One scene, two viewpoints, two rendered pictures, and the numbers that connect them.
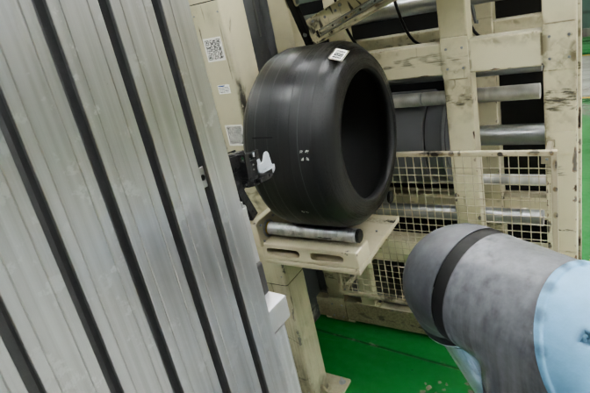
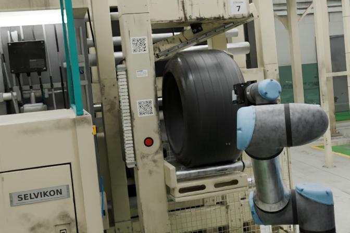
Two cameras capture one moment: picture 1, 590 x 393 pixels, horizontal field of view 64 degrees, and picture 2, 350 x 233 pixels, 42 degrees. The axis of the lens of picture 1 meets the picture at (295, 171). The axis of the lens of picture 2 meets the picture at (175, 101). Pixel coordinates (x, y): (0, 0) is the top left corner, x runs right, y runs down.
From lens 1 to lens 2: 1.67 m
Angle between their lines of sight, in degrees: 50
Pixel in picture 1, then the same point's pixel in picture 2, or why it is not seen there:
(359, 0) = (186, 37)
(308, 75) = (226, 59)
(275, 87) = (207, 64)
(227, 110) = (141, 89)
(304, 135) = not seen: hidden behind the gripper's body
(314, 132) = not seen: hidden behind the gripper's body
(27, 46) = not seen: outside the picture
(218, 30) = (145, 32)
